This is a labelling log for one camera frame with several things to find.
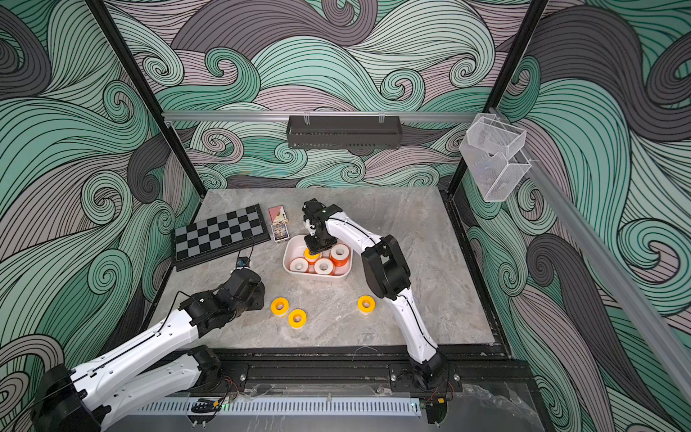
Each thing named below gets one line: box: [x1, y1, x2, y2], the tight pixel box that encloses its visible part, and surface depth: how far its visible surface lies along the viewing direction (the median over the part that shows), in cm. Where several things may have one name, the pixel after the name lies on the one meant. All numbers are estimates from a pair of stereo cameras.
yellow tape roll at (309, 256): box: [303, 247, 322, 262], surface depth 97 cm
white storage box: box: [282, 234, 354, 279], surface depth 94 cm
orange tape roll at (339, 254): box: [329, 243, 351, 268], surface depth 97 cm
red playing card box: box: [268, 204, 289, 224], surface depth 113 cm
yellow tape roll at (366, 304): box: [357, 294, 377, 315], surface depth 87 cm
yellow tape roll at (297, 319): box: [287, 308, 308, 329], surface depth 85 cm
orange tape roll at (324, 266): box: [314, 257, 335, 277], surface depth 93 cm
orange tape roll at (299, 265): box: [288, 256, 309, 273], surface depth 97 cm
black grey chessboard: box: [172, 203, 271, 272], surface depth 103 cm
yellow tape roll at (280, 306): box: [269, 297, 290, 317], surface depth 87 cm
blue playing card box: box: [270, 221, 290, 243], surface depth 106 cm
